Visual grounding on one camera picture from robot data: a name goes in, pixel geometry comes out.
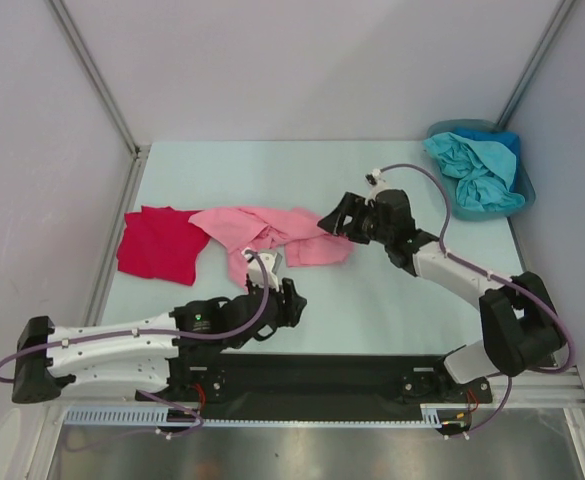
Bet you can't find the pink t shirt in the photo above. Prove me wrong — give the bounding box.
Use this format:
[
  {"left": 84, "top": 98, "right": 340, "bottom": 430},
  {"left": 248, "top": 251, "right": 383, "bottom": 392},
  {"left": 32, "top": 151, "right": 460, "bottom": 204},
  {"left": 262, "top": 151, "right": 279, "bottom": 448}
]
[{"left": 189, "top": 206, "right": 354, "bottom": 288}]

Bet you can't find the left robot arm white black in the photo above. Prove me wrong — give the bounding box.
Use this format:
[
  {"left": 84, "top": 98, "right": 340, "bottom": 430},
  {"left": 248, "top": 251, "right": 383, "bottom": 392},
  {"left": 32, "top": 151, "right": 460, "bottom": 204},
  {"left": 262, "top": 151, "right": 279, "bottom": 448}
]
[{"left": 11, "top": 278, "right": 307, "bottom": 404}]

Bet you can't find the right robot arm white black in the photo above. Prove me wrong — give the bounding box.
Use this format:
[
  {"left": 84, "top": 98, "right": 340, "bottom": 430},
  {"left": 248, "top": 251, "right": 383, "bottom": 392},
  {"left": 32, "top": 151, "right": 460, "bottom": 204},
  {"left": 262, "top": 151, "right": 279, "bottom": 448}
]
[{"left": 317, "top": 189, "right": 568, "bottom": 401}]

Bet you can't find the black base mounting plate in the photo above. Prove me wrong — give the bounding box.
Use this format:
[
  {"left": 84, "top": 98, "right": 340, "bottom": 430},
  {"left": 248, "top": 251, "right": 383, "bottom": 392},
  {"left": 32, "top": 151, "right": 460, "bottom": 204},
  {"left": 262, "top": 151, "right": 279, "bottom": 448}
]
[{"left": 156, "top": 353, "right": 493, "bottom": 422}]

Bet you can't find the light blue t shirt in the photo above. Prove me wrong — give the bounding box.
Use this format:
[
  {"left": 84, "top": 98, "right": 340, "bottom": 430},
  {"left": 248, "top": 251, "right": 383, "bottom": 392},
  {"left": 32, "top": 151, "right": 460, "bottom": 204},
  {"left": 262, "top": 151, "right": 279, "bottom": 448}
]
[{"left": 423, "top": 128, "right": 526, "bottom": 220}]

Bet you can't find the red folded t shirt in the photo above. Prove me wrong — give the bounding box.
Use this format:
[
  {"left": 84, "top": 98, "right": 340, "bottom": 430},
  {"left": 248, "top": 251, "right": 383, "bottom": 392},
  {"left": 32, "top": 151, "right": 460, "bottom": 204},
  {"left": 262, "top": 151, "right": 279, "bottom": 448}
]
[{"left": 116, "top": 206, "right": 210, "bottom": 286}]

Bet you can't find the teal plastic basket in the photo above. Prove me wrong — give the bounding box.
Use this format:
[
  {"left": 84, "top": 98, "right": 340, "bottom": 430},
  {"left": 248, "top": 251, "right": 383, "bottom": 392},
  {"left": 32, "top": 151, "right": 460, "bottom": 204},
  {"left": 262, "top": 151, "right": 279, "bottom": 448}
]
[{"left": 423, "top": 119, "right": 536, "bottom": 221}]

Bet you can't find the dark blue t shirt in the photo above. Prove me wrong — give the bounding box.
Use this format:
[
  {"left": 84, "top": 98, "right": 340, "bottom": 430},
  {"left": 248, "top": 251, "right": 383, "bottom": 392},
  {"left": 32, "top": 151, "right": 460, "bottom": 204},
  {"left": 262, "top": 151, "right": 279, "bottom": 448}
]
[{"left": 443, "top": 128, "right": 520, "bottom": 205}]

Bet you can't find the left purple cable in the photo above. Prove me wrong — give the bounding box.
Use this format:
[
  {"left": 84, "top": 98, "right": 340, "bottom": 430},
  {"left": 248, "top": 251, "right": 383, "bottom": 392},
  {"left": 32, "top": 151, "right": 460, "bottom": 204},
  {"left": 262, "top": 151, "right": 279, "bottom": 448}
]
[{"left": 0, "top": 250, "right": 272, "bottom": 385}]

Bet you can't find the purple cable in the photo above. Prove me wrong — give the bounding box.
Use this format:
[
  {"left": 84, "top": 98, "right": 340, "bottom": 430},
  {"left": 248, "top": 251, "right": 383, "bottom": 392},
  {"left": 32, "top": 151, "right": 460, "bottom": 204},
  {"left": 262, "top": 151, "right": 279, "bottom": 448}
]
[
  {"left": 379, "top": 162, "right": 576, "bottom": 374},
  {"left": 0, "top": 250, "right": 272, "bottom": 385}
]

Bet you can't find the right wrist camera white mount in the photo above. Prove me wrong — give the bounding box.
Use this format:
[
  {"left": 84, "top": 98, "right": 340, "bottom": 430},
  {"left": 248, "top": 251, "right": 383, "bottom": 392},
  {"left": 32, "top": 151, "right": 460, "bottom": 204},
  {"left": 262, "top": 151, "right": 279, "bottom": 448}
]
[{"left": 365, "top": 168, "right": 389, "bottom": 203}]

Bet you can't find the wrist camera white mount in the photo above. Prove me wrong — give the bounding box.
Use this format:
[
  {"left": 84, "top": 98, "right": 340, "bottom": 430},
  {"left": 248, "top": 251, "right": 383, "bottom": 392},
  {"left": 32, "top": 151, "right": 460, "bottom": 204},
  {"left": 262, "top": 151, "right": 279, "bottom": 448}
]
[
  {"left": 242, "top": 249, "right": 283, "bottom": 292},
  {"left": 365, "top": 168, "right": 389, "bottom": 203}
]

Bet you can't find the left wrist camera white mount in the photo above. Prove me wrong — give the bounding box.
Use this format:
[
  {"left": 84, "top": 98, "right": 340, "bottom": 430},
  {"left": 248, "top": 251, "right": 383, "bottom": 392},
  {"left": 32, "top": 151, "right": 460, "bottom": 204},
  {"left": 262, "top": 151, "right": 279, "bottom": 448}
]
[{"left": 242, "top": 249, "right": 283, "bottom": 292}]

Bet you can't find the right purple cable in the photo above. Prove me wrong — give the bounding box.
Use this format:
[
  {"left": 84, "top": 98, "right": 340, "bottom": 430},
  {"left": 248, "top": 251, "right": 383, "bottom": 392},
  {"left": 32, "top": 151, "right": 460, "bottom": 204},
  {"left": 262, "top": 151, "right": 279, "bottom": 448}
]
[{"left": 379, "top": 162, "right": 576, "bottom": 374}]

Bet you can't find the right aluminium frame post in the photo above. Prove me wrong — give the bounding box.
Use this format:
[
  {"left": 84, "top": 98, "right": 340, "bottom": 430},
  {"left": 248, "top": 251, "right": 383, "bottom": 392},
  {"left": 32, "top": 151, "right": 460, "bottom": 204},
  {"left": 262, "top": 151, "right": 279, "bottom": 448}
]
[{"left": 496, "top": 0, "right": 580, "bottom": 129}]

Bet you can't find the aluminium frame post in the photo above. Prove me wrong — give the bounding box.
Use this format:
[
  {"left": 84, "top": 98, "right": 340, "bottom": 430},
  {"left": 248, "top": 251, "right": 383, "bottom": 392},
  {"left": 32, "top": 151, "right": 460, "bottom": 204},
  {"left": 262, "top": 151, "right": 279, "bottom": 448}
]
[
  {"left": 496, "top": 0, "right": 580, "bottom": 129},
  {"left": 45, "top": 0, "right": 141, "bottom": 159}
]

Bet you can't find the slotted cable duct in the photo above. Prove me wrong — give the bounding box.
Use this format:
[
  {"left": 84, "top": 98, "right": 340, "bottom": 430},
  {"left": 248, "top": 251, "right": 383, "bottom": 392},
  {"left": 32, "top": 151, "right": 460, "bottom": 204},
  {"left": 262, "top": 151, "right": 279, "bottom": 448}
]
[{"left": 64, "top": 403, "right": 473, "bottom": 429}]

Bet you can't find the aluminium rail front right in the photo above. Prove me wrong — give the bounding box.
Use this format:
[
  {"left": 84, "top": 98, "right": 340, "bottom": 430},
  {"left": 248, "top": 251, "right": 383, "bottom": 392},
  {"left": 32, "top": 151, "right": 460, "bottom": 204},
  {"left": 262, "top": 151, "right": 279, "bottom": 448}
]
[{"left": 421, "top": 364, "right": 585, "bottom": 480}]

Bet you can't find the left aluminium frame post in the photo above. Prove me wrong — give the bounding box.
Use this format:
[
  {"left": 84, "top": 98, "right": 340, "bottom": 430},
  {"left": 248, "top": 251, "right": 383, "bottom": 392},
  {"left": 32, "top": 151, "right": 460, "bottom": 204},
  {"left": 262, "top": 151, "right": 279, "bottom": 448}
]
[{"left": 45, "top": 0, "right": 141, "bottom": 159}]

